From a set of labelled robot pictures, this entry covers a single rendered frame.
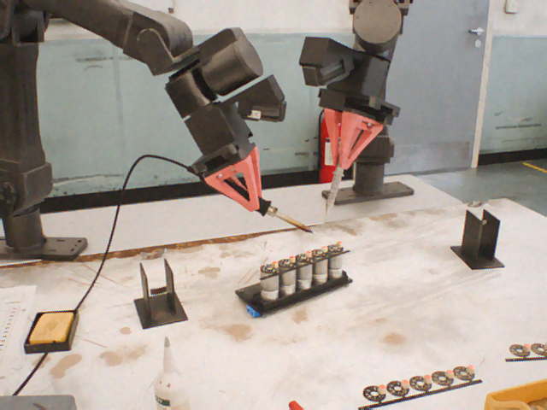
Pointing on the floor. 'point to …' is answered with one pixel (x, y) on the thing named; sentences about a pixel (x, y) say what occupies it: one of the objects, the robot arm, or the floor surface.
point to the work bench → (301, 317)
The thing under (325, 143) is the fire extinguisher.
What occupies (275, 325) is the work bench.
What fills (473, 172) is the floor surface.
